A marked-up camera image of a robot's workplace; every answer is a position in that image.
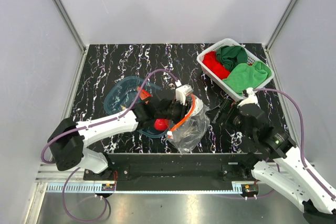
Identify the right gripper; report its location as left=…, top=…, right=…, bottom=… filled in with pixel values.
left=205, top=97, right=256, bottom=141

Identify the clear zip top bag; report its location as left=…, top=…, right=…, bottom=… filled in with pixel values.
left=167, top=94, right=210, bottom=154

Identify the red fake apple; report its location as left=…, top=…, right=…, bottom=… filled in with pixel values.
left=154, top=119, right=169, bottom=132

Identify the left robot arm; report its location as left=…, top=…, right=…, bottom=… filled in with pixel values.
left=47, top=97, right=192, bottom=180

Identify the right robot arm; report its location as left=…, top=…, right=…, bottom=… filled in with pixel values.
left=207, top=99, right=335, bottom=223

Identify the light green cloth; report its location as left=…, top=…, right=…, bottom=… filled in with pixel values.
left=222, top=61, right=272, bottom=95

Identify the red cloth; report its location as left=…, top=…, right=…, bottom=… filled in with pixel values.
left=203, top=51, right=230, bottom=80

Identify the dark green cloth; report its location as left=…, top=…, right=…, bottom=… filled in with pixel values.
left=215, top=46, right=248, bottom=71

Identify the blue plastic container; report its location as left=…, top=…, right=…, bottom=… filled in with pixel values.
left=103, top=76, right=168, bottom=138

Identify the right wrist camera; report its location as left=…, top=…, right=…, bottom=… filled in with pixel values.
left=238, top=88, right=258, bottom=107

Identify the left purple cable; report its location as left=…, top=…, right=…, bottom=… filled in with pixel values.
left=40, top=69, right=182, bottom=221

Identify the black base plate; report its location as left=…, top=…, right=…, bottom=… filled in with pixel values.
left=83, top=153, right=261, bottom=193

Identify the white cable duct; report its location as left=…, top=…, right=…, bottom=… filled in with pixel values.
left=46, top=183, right=116, bottom=194

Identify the aluminium frame rail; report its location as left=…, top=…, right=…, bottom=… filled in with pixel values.
left=52, top=0, right=86, bottom=53

